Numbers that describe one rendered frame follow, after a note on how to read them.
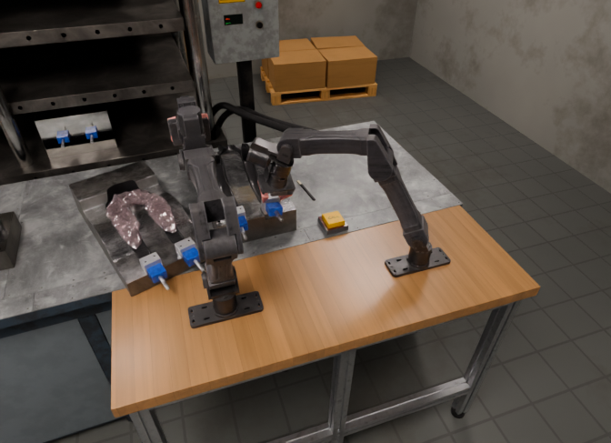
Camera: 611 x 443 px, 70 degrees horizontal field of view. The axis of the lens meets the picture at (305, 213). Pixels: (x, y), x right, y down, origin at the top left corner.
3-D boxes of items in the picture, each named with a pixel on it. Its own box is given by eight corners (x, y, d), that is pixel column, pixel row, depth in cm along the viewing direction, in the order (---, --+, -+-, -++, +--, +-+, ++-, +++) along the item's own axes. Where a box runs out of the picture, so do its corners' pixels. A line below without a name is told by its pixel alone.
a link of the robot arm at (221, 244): (205, 270, 119) (199, 226, 89) (230, 265, 120) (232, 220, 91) (210, 292, 117) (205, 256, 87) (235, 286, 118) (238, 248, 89)
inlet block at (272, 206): (289, 226, 133) (290, 211, 131) (273, 229, 131) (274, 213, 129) (275, 207, 144) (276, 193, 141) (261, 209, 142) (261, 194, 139)
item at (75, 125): (117, 147, 192) (106, 110, 181) (49, 158, 184) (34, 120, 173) (113, 101, 228) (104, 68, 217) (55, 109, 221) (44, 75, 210)
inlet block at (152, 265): (178, 291, 123) (175, 277, 120) (161, 299, 120) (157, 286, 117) (159, 265, 131) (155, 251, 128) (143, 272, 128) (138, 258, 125)
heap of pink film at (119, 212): (183, 228, 139) (179, 209, 134) (127, 252, 130) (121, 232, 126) (150, 190, 155) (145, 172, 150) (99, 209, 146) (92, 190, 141)
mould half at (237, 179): (296, 230, 148) (296, 197, 140) (220, 248, 141) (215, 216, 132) (255, 156, 185) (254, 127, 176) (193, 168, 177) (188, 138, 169)
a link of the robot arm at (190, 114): (167, 108, 107) (172, 129, 98) (203, 104, 109) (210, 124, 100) (175, 150, 114) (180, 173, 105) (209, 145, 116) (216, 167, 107)
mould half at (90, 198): (213, 257, 137) (208, 231, 130) (131, 297, 125) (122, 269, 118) (149, 185, 168) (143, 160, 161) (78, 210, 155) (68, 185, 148)
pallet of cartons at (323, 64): (349, 67, 487) (352, 32, 463) (382, 95, 429) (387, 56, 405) (254, 78, 457) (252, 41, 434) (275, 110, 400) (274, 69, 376)
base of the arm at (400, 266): (386, 243, 132) (397, 258, 127) (444, 230, 137) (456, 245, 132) (383, 262, 137) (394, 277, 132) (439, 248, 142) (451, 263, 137)
